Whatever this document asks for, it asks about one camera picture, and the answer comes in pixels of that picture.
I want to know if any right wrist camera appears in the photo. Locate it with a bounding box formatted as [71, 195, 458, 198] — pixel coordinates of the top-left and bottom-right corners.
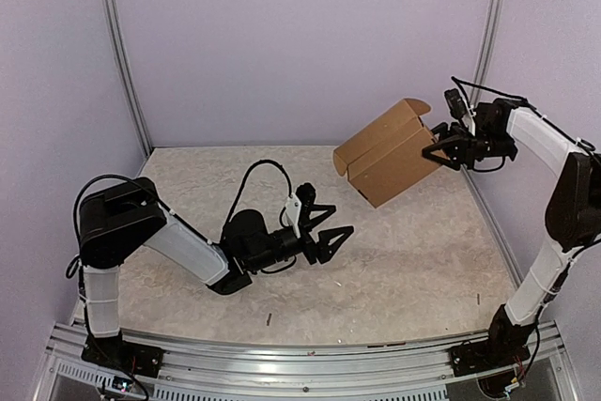
[444, 88, 476, 135]

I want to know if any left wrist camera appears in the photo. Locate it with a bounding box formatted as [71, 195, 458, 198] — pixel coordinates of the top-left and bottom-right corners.
[280, 182, 316, 239]

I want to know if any right aluminium frame post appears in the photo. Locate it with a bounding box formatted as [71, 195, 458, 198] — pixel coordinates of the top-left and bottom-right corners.
[473, 0, 504, 85]

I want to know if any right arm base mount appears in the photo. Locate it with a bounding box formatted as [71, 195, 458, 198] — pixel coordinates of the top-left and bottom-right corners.
[448, 339, 531, 378]

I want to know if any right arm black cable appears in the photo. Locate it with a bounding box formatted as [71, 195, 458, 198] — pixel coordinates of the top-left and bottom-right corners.
[450, 75, 601, 252]

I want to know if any aluminium frame post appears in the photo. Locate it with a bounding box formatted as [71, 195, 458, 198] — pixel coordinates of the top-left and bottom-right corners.
[473, 0, 504, 85]
[101, 0, 154, 159]

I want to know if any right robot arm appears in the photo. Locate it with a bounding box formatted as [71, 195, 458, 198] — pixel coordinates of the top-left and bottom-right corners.
[422, 90, 600, 367]

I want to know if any left aluminium frame post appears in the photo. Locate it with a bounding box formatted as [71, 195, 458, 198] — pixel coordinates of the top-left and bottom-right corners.
[101, 0, 154, 159]

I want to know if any brown cardboard box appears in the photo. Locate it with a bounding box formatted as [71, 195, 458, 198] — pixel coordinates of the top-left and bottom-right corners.
[332, 98, 441, 208]

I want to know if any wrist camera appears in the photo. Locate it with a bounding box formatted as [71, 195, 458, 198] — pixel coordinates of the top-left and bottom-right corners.
[444, 88, 476, 135]
[280, 182, 316, 239]

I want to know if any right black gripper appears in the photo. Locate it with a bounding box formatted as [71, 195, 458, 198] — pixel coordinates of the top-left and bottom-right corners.
[417, 121, 516, 170]

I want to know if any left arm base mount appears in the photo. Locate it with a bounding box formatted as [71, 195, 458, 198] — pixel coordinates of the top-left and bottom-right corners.
[82, 341, 164, 378]

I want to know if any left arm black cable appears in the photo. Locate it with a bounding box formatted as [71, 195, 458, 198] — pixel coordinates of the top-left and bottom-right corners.
[65, 160, 295, 280]

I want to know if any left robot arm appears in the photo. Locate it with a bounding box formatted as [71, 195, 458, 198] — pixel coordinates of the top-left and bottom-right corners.
[73, 177, 354, 368]

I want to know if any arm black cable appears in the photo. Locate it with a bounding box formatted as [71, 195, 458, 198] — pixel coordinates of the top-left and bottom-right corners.
[450, 75, 601, 252]
[65, 160, 295, 280]

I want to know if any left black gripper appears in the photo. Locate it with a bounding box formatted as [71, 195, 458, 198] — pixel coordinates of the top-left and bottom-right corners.
[247, 205, 354, 273]

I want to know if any front aluminium rail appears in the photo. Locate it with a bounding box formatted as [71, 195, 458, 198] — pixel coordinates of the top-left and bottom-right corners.
[27, 323, 578, 401]

